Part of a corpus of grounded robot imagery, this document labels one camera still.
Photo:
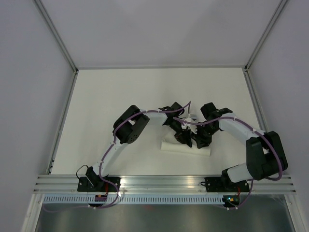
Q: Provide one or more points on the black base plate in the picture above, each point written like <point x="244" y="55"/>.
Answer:
<point x="217" y="184"/>
<point x="85" y="185"/>

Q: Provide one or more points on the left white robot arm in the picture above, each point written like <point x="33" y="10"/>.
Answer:
<point x="129" y="126"/>

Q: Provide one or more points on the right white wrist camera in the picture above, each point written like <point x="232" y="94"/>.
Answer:
<point x="187" y="124"/>

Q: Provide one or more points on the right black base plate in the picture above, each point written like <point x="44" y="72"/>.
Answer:
<point x="217" y="184"/>

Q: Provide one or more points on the white slotted cable duct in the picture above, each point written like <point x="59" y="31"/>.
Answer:
<point x="135" y="199"/>

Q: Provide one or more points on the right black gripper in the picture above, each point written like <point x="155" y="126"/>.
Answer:
<point x="200" y="141"/>

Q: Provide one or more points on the white cloth napkin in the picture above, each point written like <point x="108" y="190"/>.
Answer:
<point x="170" y="144"/>

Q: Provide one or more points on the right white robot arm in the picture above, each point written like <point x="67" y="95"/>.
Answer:
<point x="265" y="156"/>

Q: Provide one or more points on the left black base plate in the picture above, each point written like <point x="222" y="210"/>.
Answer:
<point x="85" y="185"/>

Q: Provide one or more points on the front aluminium rail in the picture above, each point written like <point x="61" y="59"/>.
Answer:
<point x="157" y="184"/>

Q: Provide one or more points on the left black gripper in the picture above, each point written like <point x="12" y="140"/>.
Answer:
<point x="183" y="136"/>

